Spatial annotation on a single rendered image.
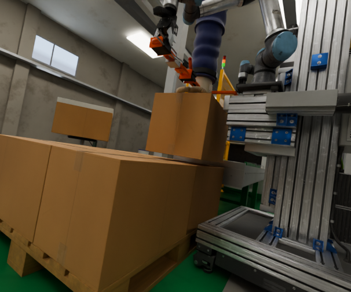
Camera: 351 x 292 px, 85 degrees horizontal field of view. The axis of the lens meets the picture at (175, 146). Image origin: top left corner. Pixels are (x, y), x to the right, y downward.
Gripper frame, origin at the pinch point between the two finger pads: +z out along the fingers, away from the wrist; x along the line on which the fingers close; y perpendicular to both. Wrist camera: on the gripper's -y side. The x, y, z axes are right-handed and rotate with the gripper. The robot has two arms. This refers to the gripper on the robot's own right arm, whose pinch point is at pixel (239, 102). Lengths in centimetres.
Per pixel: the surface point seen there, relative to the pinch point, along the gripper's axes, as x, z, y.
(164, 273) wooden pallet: -8, 110, 80
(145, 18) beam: -274, -253, -170
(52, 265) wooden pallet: -34, 99, 120
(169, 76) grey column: -124, -65, -80
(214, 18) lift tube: -20, -49, 40
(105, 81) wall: -563, -179, -337
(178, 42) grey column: -118, -118, -79
